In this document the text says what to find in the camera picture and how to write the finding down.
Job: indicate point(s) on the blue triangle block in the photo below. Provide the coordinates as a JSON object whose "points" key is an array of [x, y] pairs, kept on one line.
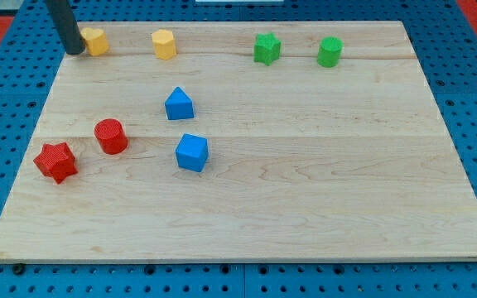
{"points": [[179, 105]]}

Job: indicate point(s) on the green star block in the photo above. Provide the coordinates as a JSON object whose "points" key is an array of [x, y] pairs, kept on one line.
{"points": [[266, 49]]}

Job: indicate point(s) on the red star block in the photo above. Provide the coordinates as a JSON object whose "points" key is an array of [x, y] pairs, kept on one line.
{"points": [[56, 161]]}

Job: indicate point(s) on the blue cube block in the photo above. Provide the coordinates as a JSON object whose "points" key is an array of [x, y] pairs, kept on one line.
{"points": [[192, 152]]}

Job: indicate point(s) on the light wooden board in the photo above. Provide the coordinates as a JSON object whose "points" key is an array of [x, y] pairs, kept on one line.
{"points": [[306, 164]]}

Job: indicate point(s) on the yellow hexagon block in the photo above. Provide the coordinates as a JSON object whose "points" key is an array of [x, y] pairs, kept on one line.
{"points": [[164, 44]]}

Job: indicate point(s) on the red cylinder block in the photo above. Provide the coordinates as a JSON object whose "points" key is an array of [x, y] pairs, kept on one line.
{"points": [[111, 136]]}

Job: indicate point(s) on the green cylinder block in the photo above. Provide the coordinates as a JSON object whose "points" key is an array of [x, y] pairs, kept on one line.
{"points": [[329, 51]]}

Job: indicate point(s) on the yellow heart block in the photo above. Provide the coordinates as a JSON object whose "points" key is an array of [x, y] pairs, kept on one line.
{"points": [[95, 40]]}

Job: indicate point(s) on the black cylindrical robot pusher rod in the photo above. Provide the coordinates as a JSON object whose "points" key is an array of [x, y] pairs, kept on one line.
{"points": [[66, 26]]}

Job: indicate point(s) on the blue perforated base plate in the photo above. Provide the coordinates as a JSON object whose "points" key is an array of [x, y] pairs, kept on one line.
{"points": [[30, 54]]}

